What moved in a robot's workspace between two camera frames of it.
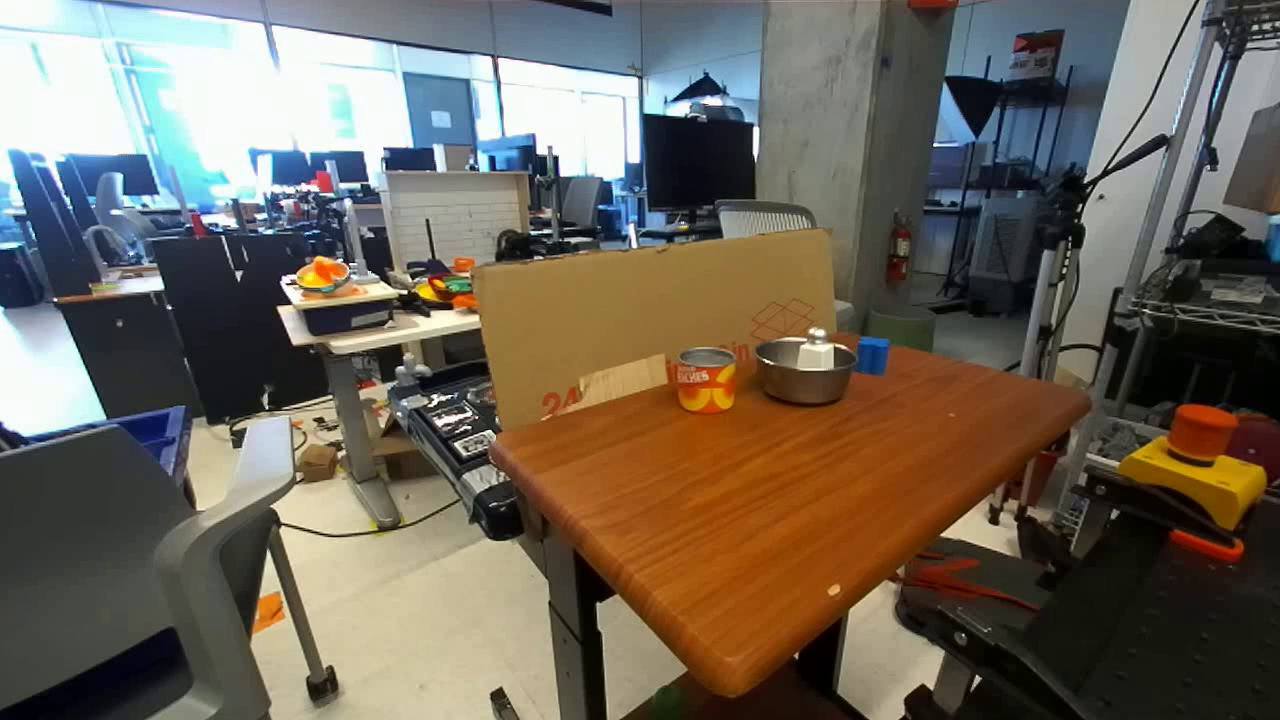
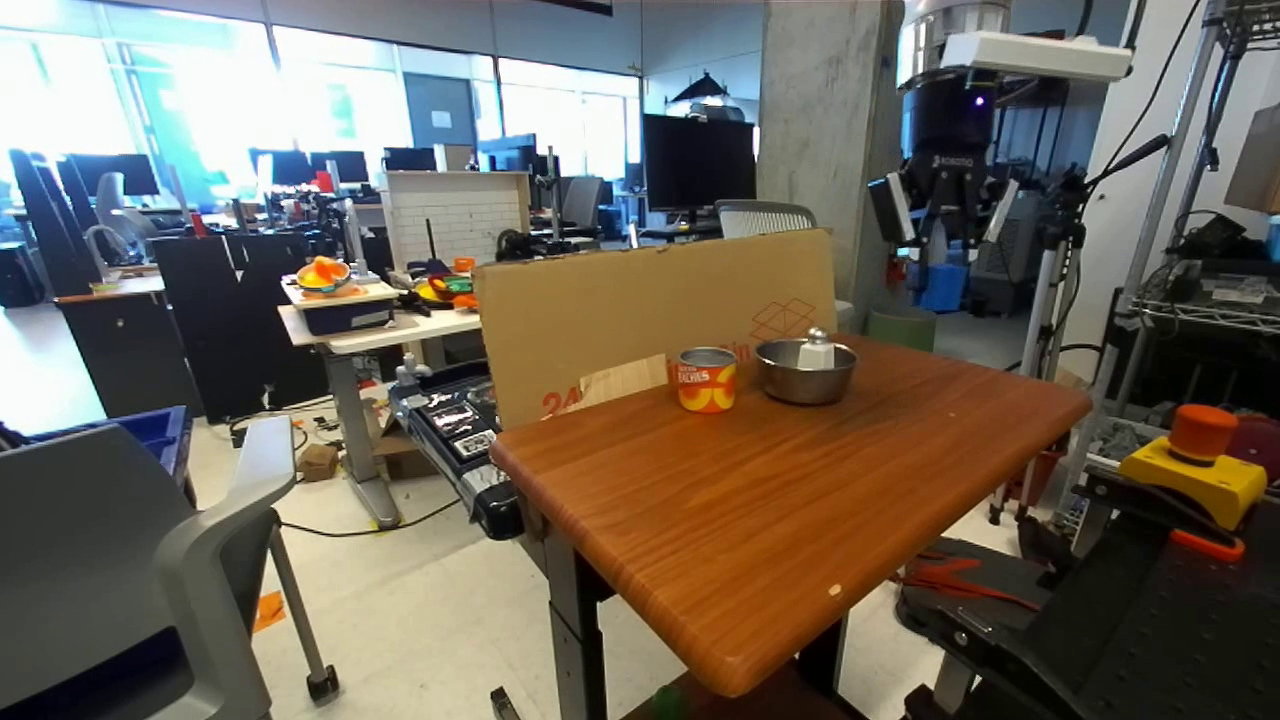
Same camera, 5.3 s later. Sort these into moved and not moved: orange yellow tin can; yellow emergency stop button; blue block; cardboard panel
Moved: blue block
Not moved: cardboard panel; yellow emergency stop button; orange yellow tin can
